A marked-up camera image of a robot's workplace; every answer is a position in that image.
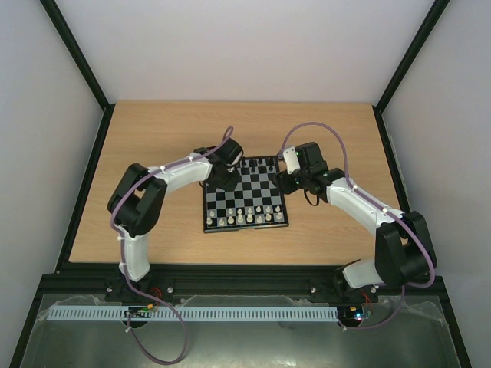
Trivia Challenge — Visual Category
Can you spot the right black frame post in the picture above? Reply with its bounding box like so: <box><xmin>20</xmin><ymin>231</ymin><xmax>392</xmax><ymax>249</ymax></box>
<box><xmin>374</xmin><ymin>0</ymin><xmax>450</xmax><ymax>112</ymax></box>

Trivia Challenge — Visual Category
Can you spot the black grey chessboard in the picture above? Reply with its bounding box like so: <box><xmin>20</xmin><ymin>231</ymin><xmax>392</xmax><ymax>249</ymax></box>
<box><xmin>203</xmin><ymin>156</ymin><xmax>289</xmax><ymax>233</ymax></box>

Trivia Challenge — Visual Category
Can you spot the left black frame post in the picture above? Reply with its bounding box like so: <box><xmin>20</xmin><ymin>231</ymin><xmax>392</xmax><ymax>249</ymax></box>
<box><xmin>39</xmin><ymin>0</ymin><xmax>116</xmax><ymax>112</ymax></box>

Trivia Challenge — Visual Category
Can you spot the white slotted cable duct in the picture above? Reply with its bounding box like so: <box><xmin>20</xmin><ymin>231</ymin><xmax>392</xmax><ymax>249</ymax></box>
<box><xmin>47</xmin><ymin>306</ymin><xmax>338</xmax><ymax>323</ymax></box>

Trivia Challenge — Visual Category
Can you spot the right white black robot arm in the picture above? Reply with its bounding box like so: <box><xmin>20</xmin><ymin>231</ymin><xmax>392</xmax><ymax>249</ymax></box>
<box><xmin>276</xmin><ymin>142</ymin><xmax>437</xmax><ymax>301</ymax></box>

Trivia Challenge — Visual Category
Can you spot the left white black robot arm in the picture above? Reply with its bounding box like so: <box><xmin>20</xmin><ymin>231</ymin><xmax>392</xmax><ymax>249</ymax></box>
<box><xmin>107</xmin><ymin>138</ymin><xmax>243</xmax><ymax>282</ymax></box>

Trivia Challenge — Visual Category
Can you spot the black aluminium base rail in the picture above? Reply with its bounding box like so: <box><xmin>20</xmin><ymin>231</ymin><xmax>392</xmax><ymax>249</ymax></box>
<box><xmin>38</xmin><ymin>263</ymin><xmax>446</xmax><ymax>304</ymax></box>

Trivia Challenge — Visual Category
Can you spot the black frame post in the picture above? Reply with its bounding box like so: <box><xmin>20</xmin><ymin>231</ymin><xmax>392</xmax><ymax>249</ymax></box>
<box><xmin>374</xmin><ymin>0</ymin><xmax>450</xmax><ymax>112</ymax></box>
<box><xmin>39</xmin><ymin>0</ymin><xmax>116</xmax><ymax>112</ymax></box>

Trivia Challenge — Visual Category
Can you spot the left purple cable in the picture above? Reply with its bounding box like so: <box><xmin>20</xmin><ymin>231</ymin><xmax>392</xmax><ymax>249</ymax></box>
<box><xmin>110</xmin><ymin>126</ymin><xmax>234</xmax><ymax>364</ymax></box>

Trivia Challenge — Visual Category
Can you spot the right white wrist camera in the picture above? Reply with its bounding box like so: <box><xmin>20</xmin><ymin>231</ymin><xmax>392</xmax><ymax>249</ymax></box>
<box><xmin>278</xmin><ymin>146</ymin><xmax>301</xmax><ymax>175</ymax></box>

